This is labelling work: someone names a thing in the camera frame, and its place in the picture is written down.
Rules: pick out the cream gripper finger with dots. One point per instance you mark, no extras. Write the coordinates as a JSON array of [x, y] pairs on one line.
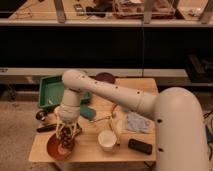
[[76, 129], [59, 128]]

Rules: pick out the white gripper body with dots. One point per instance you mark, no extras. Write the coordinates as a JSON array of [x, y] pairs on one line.
[[68, 118]]

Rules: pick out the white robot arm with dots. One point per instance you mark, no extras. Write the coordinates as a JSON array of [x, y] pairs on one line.
[[181, 142]]

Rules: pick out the red bowl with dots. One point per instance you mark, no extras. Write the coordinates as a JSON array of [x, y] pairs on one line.
[[56, 151]]

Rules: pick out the black marker pen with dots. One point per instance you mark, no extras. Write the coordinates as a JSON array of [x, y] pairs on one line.
[[46, 128]]

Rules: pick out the teal sponge block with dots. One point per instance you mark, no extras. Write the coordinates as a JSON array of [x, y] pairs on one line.
[[87, 112]]

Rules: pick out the small dark round object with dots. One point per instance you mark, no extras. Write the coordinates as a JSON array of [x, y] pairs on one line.
[[41, 115]]

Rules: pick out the green plastic tray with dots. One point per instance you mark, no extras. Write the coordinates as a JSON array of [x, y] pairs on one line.
[[51, 90]]

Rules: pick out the white paper cup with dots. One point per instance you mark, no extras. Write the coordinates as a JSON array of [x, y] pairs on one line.
[[107, 140]]

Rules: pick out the wooden table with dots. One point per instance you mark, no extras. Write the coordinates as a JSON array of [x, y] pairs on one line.
[[86, 146]]

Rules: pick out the dark red plate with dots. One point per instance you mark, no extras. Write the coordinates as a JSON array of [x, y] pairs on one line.
[[105, 77]]

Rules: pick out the crumpled blue-white cloth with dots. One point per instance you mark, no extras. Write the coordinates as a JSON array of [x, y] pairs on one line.
[[137, 123]]

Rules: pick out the black rectangular remote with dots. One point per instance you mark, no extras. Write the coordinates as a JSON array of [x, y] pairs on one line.
[[140, 146]]

